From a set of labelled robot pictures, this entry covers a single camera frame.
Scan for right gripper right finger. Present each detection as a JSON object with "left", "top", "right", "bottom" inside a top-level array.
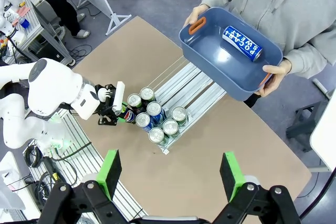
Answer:
[{"left": 215, "top": 152, "right": 300, "bottom": 224}]

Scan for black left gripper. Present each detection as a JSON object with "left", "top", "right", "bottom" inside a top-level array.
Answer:
[{"left": 94, "top": 83, "right": 128, "bottom": 127}]

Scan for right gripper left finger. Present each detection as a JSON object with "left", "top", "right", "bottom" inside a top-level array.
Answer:
[{"left": 39, "top": 149, "right": 124, "bottom": 224}]

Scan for green soda can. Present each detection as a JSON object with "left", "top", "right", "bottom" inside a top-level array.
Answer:
[
  {"left": 148, "top": 127, "right": 166, "bottom": 145},
  {"left": 162, "top": 119, "right": 181, "bottom": 138},
  {"left": 171, "top": 106, "right": 188, "bottom": 126}
]

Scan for blue bin orange handles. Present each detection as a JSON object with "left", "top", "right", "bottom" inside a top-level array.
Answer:
[{"left": 178, "top": 7, "right": 284, "bottom": 102}]

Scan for blue Pocari Sweat can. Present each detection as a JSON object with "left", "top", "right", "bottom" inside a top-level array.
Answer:
[
  {"left": 222, "top": 25, "right": 264, "bottom": 62},
  {"left": 135, "top": 112, "right": 153, "bottom": 132},
  {"left": 146, "top": 101, "right": 166, "bottom": 122}
]

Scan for person's left forearm grey sleeve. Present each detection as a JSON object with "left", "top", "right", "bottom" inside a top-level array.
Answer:
[{"left": 283, "top": 37, "right": 336, "bottom": 79}]

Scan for person's left hand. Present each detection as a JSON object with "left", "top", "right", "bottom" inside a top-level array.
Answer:
[{"left": 258, "top": 58, "right": 292, "bottom": 98}]

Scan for person's right hand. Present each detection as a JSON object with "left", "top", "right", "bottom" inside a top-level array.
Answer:
[{"left": 183, "top": 4, "right": 211, "bottom": 28}]

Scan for black metal stand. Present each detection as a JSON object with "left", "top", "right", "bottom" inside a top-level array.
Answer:
[{"left": 285, "top": 100, "right": 328, "bottom": 153}]

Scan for large white table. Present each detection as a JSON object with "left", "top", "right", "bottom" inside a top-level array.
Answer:
[{"left": 309, "top": 91, "right": 336, "bottom": 173}]

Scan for person in grey hoodie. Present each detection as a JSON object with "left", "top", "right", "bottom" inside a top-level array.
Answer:
[{"left": 201, "top": 0, "right": 336, "bottom": 109}]

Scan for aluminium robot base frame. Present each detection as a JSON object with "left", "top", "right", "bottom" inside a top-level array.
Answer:
[{"left": 23, "top": 111, "right": 149, "bottom": 224}]

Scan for black cable bundle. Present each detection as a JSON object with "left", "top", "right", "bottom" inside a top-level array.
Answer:
[{"left": 23, "top": 144, "right": 79, "bottom": 209}]

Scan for white wire can dispenser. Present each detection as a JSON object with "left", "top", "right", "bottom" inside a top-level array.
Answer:
[{"left": 125, "top": 57, "right": 228, "bottom": 156}]

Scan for aluminium frame table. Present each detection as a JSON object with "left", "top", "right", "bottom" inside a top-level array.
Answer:
[{"left": 14, "top": 0, "right": 76, "bottom": 67}]

